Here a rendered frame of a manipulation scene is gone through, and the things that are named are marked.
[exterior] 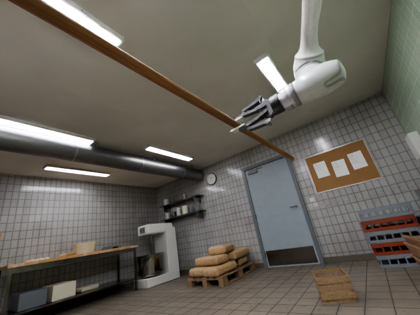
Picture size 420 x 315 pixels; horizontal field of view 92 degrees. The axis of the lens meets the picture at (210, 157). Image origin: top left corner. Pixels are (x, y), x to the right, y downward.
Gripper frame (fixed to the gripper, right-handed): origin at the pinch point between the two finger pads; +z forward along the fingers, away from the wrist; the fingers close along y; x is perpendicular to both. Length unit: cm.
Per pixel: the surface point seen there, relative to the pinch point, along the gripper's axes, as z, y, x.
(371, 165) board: -53, -24, 365
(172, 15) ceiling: 42, -141, 20
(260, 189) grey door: 150, -38, 360
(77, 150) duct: 289, -118, 39
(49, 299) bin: 441, 89, 66
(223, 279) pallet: 201, 107, 234
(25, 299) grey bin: 432, 78, 32
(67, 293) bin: 433, 87, 89
